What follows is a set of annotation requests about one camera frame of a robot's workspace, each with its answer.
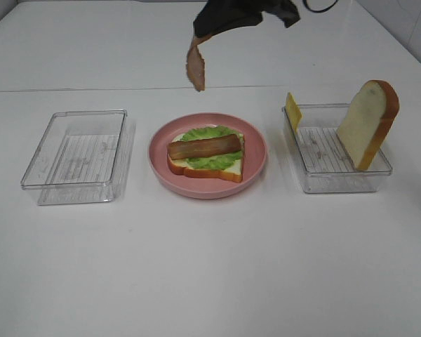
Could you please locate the bread slice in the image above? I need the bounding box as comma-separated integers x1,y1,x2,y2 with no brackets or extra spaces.
167,152,244,183
336,79,399,171

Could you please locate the right clear plastic tray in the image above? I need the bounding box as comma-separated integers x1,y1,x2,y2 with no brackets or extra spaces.
282,103,393,194

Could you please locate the green lettuce leaf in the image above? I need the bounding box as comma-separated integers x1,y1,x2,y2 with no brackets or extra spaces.
172,126,244,174

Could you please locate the clear plastic tray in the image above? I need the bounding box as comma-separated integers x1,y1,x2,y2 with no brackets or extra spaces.
20,110,131,206
282,103,393,194

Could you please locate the bacon strip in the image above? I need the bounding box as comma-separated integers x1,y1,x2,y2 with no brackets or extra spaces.
186,37,205,92
167,134,242,160

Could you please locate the pink round plate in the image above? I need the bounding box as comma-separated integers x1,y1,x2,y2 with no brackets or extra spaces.
148,113,267,199

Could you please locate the left clear plastic tray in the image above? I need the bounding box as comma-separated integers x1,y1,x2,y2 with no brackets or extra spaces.
20,110,131,206

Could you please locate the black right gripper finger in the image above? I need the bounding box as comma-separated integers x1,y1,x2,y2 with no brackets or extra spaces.
263,0,300,28
193,0,264,38

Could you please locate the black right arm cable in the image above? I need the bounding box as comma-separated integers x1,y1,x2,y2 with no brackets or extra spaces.
301,0,340,15

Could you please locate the yellow cheese slice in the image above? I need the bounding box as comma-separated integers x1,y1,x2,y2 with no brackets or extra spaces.
285,92,302,133

